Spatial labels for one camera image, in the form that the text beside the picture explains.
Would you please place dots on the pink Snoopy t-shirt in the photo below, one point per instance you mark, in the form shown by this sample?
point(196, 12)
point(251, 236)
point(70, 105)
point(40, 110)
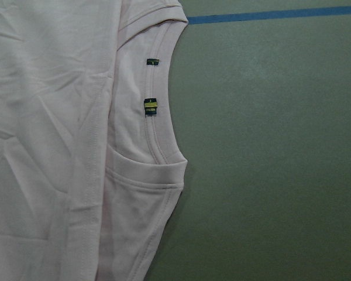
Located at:
point(90, 170)

